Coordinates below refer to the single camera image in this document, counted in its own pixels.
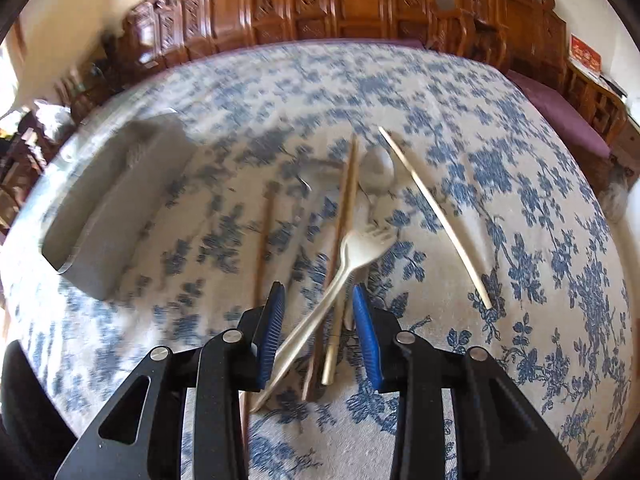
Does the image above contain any light wooden chopstick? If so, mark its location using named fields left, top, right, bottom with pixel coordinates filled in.
left=321, top=160, right=358, bottom=386

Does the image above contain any dark thin chopstick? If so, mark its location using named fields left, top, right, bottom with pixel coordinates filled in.
left=239, top=183, right=278, bottom=470

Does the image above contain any white plastic fork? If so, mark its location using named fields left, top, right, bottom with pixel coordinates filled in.
left=250, top=224, right=396, bottom=414

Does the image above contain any steel spoon slotted handle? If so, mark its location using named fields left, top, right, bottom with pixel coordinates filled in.
left=296, top=159, right=343, bottom=198

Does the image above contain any round steel spoon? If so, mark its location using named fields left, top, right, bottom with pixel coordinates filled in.
left=358, top=146, right=395, bottom=226

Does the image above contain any pale bamboo chopstick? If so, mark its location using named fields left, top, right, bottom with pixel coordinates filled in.
left=378, top=126, right=494, bottom=310

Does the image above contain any brown wooden chopstick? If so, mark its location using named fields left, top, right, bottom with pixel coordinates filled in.
left=302, top=134, right=358, bottom=402

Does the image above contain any grey metal tray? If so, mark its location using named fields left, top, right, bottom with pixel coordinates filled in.
left=41, top=110, right=196, bottom=300

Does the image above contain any blue floral tablecloth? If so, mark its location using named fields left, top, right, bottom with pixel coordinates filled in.
left=1, top=44, right=634, bottom=479

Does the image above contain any grey fluffy duster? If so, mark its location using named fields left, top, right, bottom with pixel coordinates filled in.
left=598, top=162, right=639, bottom=223

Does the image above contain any purple armchair cushion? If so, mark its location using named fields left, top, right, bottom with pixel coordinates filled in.
left=506, top=70, right=611, bottom=159

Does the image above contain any long carved wooden bench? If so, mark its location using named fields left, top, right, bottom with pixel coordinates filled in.
left=54, top=0, right=476, bottom=122

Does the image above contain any red gift box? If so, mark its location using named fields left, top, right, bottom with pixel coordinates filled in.
left=570, top=35, right=602, bottom=74

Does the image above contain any carved wooden armchair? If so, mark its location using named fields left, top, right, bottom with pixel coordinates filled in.
left=427, top=0, right=627, bottom=145

